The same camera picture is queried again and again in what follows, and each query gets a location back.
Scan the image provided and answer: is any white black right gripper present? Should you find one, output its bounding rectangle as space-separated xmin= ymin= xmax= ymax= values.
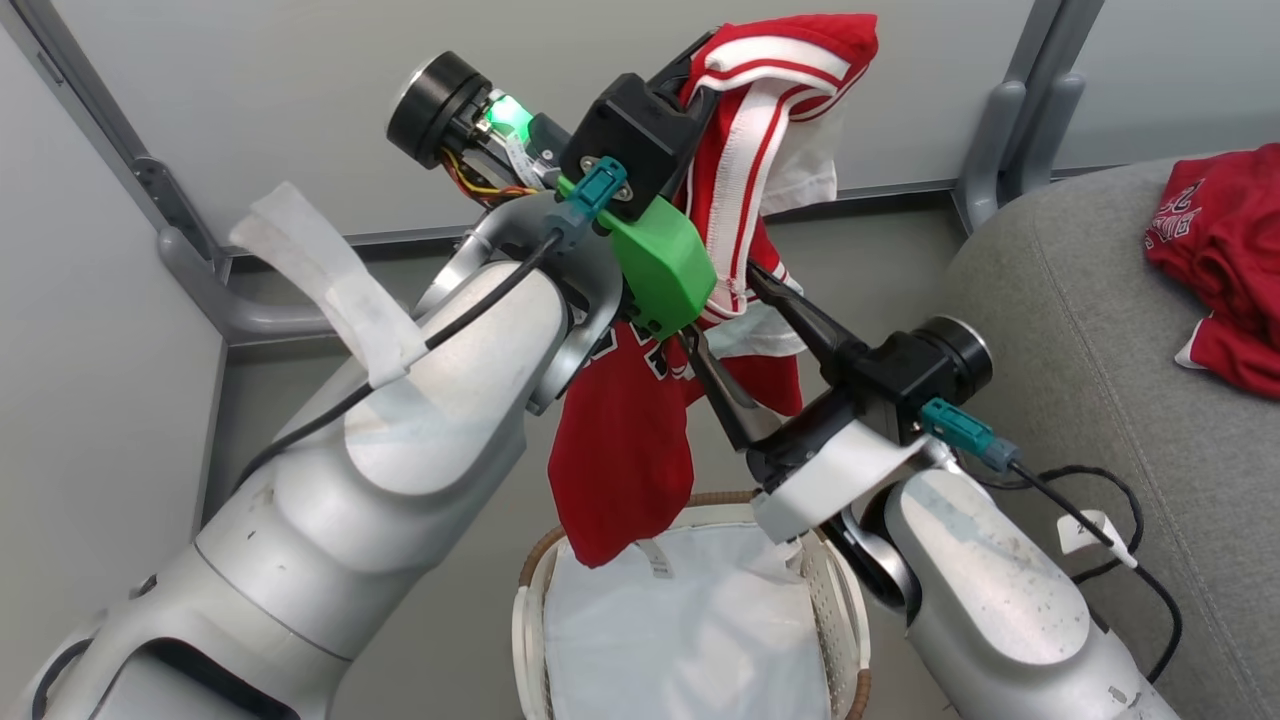
xmin=685 ymin=263 xmax=933 ymax=544

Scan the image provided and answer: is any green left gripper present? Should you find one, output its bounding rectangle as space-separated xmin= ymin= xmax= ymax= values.
xmin=555 ymin=33 xmax=721 ymax=341

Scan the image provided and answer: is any red garment with striped trim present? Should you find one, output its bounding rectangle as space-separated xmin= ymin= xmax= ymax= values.
xmin=548 ymin=12 xmax=881 ymax=569

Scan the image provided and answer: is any red jersey with lettering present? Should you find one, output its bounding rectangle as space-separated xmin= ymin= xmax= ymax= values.
xmin=1145 ymin=143 xmax=1280 ymax=401

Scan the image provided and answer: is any grey fabric sofa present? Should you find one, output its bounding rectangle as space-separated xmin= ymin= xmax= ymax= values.
xmin=920 ymin=155 xmax=1280 ymax=720

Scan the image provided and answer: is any white basket with wicker rim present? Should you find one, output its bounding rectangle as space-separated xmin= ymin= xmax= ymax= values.
xmin=512 ymin=490 xmax=873 ymax=720

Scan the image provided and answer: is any white basket liner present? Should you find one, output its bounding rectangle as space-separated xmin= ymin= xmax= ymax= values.
xmin=545 ymin=520 xmax=833 ymax=720

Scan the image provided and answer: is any grey curved support pipe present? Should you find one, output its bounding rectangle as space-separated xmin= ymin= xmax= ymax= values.
xmin=155 ymin=225 xmax=481 ymax=349

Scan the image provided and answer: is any teal left camera connector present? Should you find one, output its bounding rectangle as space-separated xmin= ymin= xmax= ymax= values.
xmin=553 ymin=158 xmax=631 ymax=251

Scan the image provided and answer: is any teal camera connector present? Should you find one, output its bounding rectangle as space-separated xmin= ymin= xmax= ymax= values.
xmin=553 ymin=158 xmax=631 ymax=251
xmin=920 ymin=398 xmax=1021 ymax=473

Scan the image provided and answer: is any grey partition floor rail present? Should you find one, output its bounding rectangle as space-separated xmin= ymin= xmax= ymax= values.
xmin=330 ymin=176 xmax=963 ymax=253

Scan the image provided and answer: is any teal right camera connector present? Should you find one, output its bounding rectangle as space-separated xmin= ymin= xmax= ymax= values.
xmin=920 ymin=398 xmax=1021 ymax=473

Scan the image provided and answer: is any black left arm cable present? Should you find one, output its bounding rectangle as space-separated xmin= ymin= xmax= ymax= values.
xmin=232 ymin=228 xmax=566 ymax=491

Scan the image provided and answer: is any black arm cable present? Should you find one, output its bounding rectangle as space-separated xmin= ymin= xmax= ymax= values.
xmin=232 ymin=228 xmax=566 ymax=491
xmin=985 ymin=455 xmax=1186 ymax=686

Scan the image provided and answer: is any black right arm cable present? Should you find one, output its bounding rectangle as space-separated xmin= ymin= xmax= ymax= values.
xmin=985 ymin=455 xmax=1186 ymax=686

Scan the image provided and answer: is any grey upright frame brace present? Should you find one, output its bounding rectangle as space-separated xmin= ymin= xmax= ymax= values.
xmin=1020 ymin=72 xmax=1088 ymax=196
xmin=955 ymin=80 xmax=1031 ymax=233

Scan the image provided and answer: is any white cable label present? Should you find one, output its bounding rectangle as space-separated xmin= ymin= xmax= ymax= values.
xmin=1057 ymin=510 xmax=1141 ymax=569

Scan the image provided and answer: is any grey partition corner post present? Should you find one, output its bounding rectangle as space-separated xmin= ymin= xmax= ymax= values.
xmin=1003 ymin=0 xmax=1109 ymax=96
xmin=0 ymin=0 xmax=233 ymax=301

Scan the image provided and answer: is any white strap on left arm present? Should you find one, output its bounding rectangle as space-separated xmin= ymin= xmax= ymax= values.
xmin=228 ymin=182 xmax=429 ymax=389

